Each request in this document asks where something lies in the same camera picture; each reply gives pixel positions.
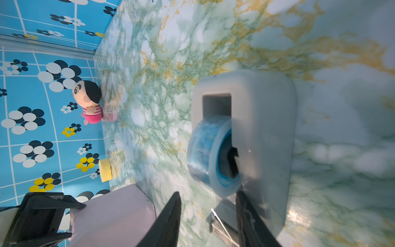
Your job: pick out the pink plush doll toy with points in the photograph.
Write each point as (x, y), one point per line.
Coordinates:
(87, 95)

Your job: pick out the yellow round disc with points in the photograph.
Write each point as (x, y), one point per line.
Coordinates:
(105, 170)

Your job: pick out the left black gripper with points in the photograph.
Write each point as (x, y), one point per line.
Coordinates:
(35, 222)

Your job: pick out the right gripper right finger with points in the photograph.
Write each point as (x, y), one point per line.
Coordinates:
(252, 231)

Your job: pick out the purple wrapping paper sheet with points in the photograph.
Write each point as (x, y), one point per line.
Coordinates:
(120, 218)

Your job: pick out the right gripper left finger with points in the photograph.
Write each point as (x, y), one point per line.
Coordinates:
(165, 230)

